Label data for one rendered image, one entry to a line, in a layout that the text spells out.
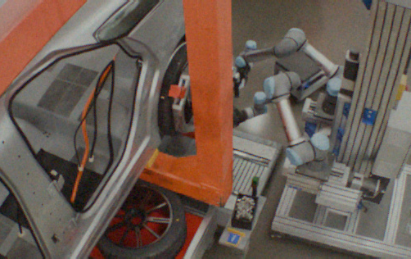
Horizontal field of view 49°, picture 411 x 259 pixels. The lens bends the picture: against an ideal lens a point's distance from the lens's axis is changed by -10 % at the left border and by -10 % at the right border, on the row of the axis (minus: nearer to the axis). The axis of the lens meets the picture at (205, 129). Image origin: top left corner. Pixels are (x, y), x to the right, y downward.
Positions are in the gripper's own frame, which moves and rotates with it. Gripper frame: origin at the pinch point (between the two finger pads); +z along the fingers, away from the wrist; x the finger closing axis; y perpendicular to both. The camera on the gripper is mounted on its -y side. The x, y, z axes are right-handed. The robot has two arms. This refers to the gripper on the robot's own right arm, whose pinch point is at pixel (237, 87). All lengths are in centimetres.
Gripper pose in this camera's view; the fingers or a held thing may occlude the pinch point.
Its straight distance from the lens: 347.5
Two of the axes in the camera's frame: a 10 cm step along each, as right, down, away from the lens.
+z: -3.9, 7.1, -5.8
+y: -0.5, -6.4, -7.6
